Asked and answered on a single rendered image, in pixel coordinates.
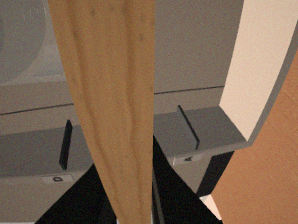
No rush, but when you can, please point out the pale grey bottle with grey ribbed cap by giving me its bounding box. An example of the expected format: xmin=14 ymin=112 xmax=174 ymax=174
xmin=0 ymin=0 xmax=67 ymax=86

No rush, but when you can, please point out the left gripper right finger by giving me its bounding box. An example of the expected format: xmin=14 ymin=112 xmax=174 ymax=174
xmin=152 ymin=135 xmax=223 ymax=224

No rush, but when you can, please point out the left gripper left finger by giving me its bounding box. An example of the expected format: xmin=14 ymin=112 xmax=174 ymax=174
xmin=34 ymin=163 xmax=117 ymax=224

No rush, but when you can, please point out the light brown wooden board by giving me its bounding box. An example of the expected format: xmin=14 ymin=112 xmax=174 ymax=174
xmin=48 ymin=0 xmax=155 ymax=224

